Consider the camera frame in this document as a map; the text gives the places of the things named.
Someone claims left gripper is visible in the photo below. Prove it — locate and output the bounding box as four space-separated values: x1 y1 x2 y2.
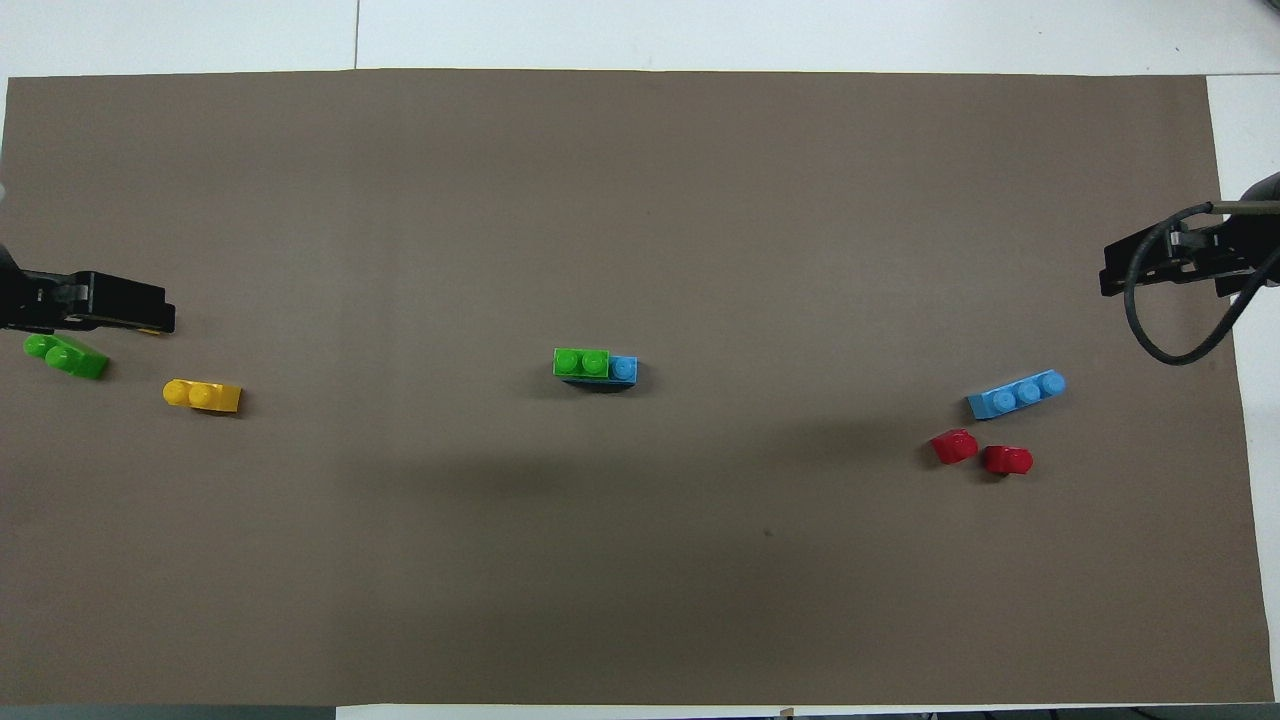
0 266 177 335

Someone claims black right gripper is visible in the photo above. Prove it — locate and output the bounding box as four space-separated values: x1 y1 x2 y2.
1100 208 1280 299

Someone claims green two-stud block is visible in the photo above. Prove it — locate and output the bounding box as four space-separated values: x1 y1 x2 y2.
23 333 110 381
553 347 612 380

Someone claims yellow two-stud block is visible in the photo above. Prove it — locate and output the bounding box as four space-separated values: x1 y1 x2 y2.
162 378 243 414

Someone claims brown table mat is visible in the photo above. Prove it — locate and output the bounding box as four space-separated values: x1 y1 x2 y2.
0 68 1277 707

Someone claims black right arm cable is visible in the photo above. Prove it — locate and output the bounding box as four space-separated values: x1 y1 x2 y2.
1122 200 1280 367

